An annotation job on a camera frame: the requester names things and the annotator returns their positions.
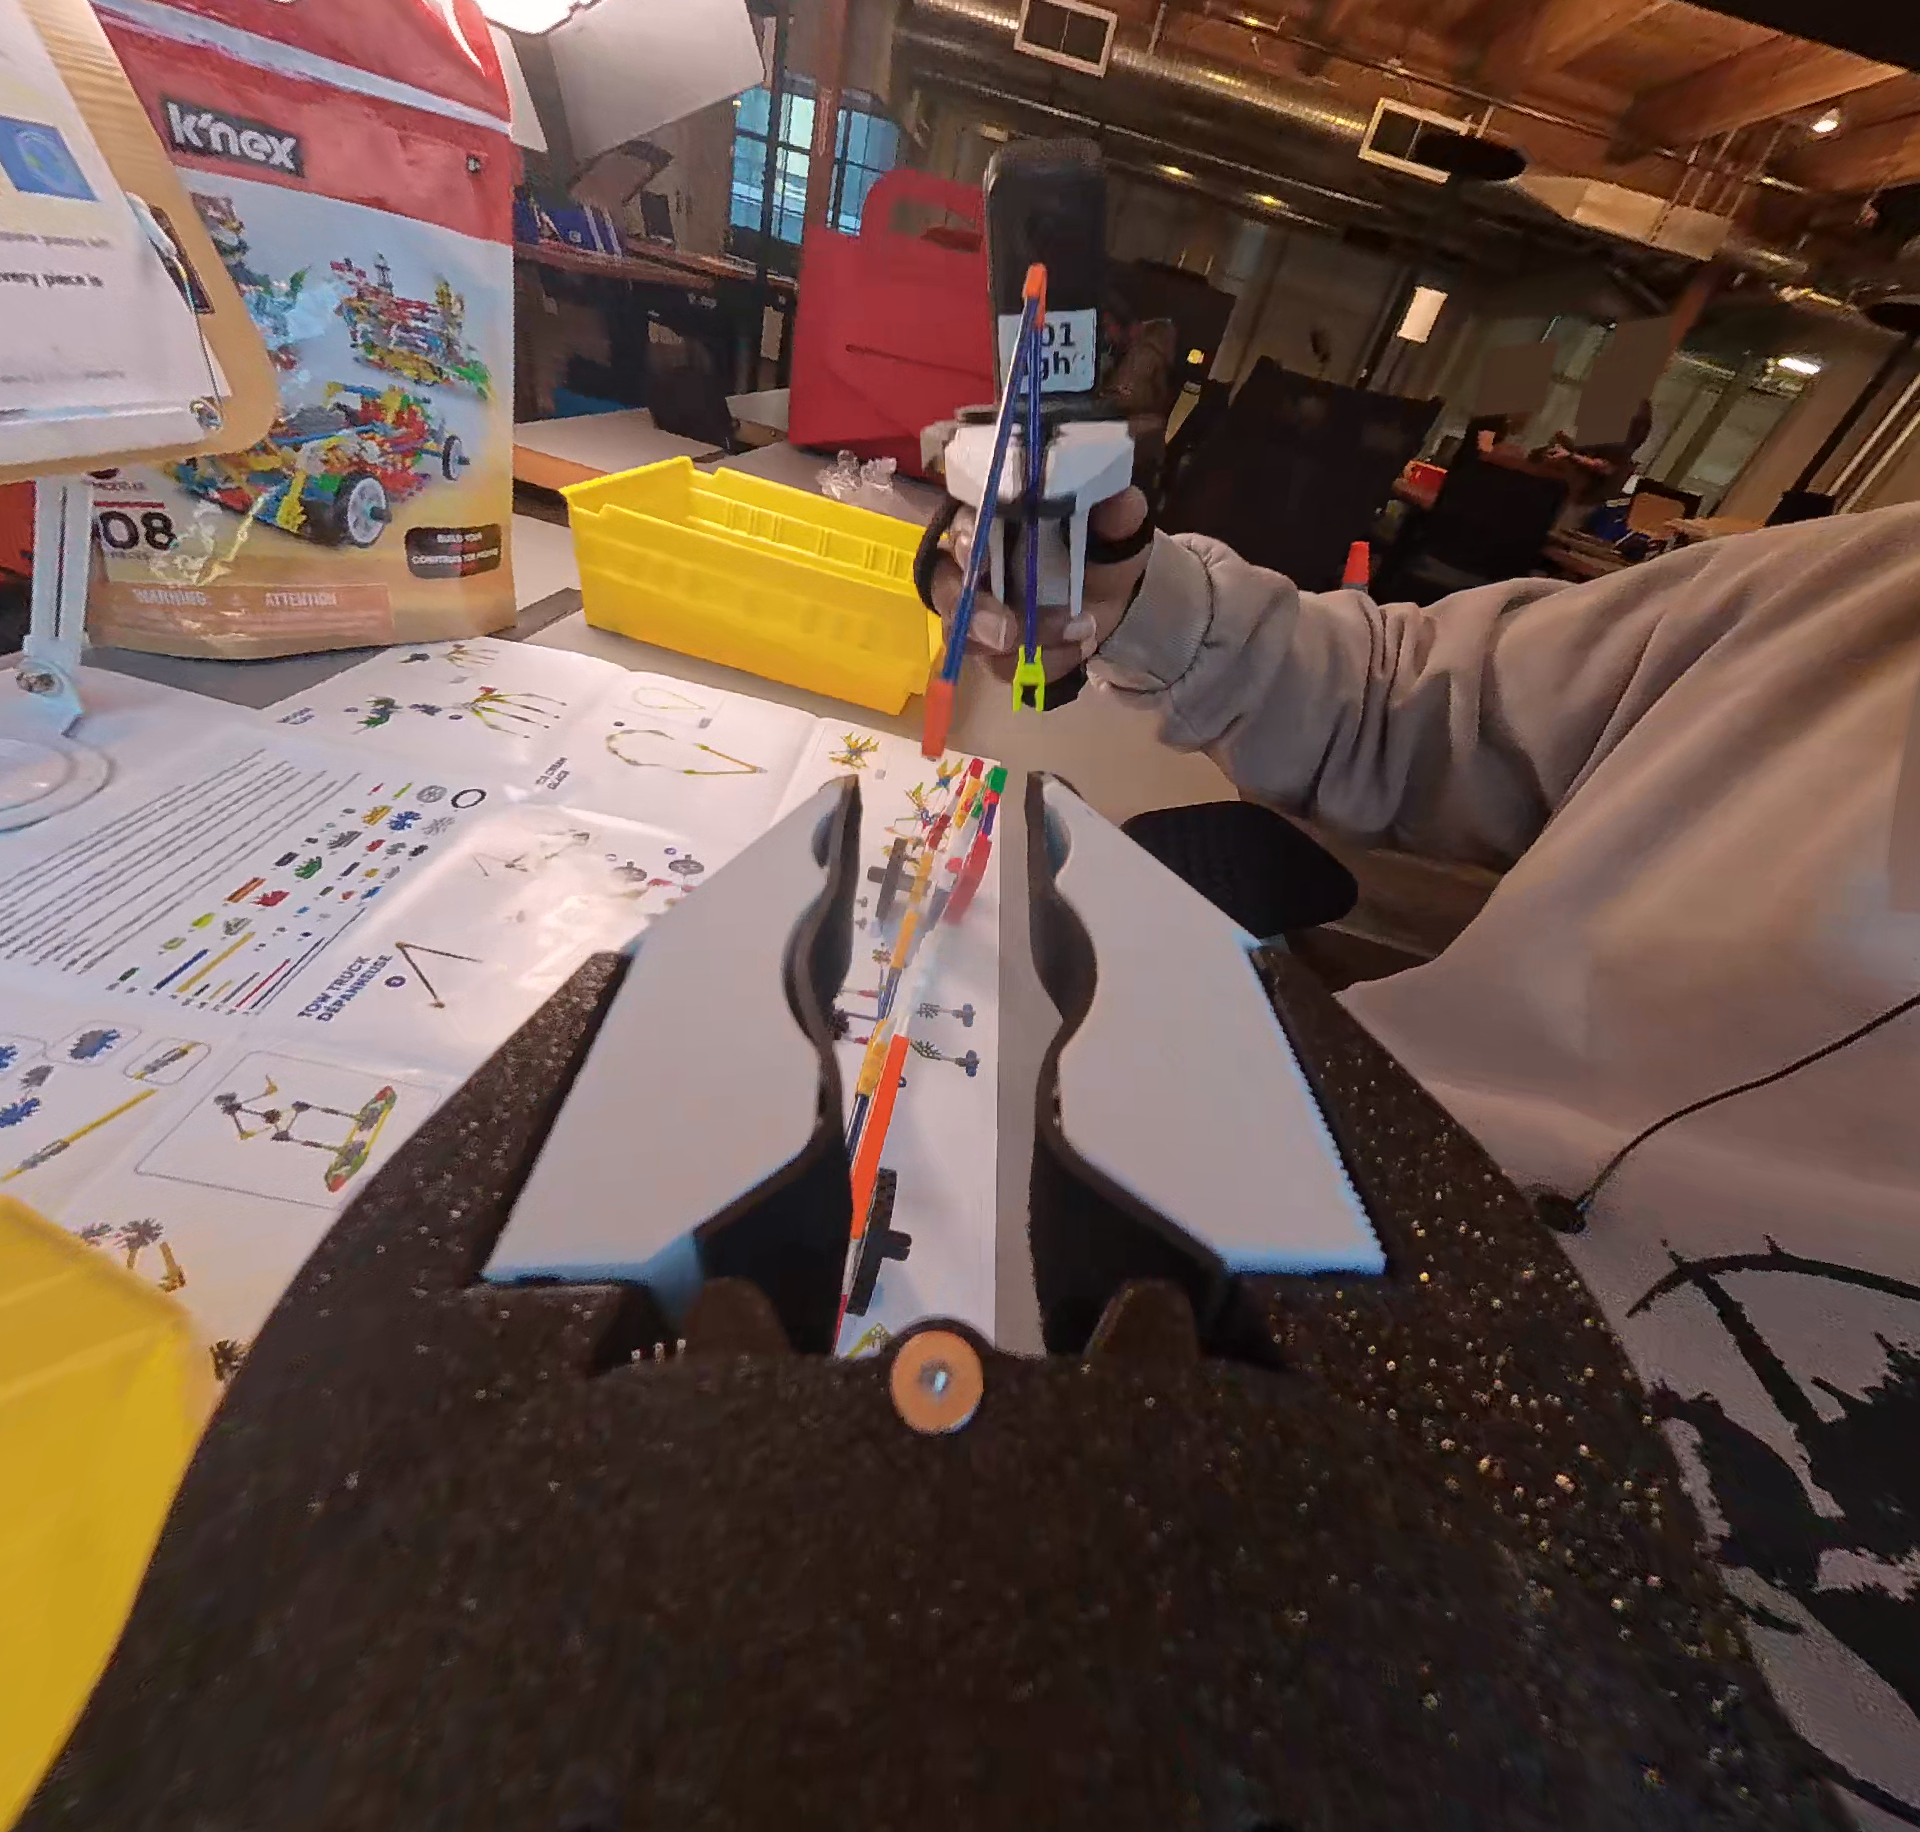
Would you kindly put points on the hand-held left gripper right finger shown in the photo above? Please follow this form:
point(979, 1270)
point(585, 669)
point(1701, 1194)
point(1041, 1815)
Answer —
point(1215, 1113)

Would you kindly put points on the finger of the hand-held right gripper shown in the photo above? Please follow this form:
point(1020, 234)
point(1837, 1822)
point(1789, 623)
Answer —
point(976, 468)
point(1095, 468)

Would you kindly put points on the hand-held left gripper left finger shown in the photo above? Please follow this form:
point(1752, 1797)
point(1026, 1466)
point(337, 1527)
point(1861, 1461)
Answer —
point(660, 1113)

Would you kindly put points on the blue rods with orange connector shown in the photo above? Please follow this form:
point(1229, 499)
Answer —
point(976, 543)

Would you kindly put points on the colourful rod and connector model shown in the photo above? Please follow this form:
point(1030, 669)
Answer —
point(892, 1007)

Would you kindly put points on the person's right forearm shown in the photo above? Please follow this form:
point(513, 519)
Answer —
point(1291, 692)

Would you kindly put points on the person's right hand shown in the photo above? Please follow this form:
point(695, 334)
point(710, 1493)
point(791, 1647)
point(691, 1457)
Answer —
point(1117, 596)

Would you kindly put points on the clear plastic bag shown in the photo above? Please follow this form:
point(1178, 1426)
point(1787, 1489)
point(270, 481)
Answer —
point(856, 473)

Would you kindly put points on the red carry case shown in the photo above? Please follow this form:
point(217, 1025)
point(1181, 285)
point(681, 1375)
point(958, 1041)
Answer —
point(885, 332)

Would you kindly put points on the orange traffic cone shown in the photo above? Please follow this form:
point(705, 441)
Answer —
point(1357, 562)

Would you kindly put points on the yellow plastic bin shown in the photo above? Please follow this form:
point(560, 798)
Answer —
point(735, 617)
point(76, 1502)

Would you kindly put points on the white instruction sheet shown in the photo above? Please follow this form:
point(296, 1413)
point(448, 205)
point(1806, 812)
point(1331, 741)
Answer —
point(451, 902)

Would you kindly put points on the white light panel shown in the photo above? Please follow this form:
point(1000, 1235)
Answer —
point(645, 63)

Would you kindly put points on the colourful cardboard toy box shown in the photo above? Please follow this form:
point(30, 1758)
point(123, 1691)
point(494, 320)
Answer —
point(330, 242)

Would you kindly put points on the wooden document stand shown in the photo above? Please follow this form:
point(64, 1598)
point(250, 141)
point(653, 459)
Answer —
point(91, 242)

